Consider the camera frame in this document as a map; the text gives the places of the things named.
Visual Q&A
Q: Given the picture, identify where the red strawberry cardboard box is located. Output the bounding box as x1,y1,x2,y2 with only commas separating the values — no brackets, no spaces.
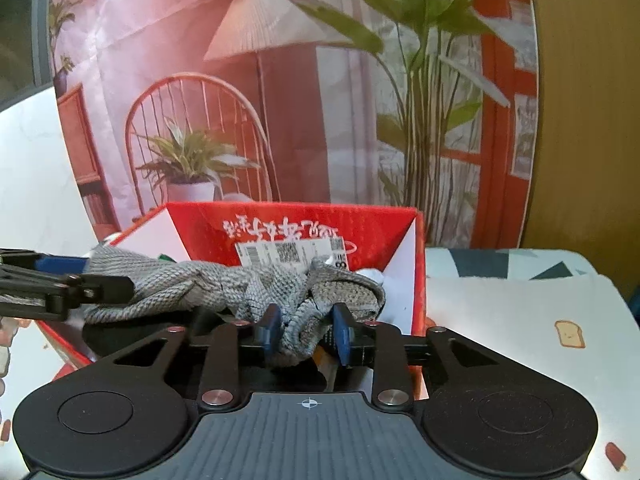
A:
37,200,429,401

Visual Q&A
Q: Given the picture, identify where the black sleep eye mask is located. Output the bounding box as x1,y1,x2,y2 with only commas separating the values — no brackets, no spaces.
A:
82,311,326,399

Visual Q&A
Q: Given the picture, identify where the grey knitted cloth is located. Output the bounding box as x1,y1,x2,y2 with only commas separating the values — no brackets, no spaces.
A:
84,246,386,365

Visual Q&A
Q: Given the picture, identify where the living room printed backdrop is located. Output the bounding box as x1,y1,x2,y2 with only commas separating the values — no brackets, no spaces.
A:
49,0,538,248

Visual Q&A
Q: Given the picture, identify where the cartoon bear table cloth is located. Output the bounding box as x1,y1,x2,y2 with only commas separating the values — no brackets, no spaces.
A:
0,246,640,480

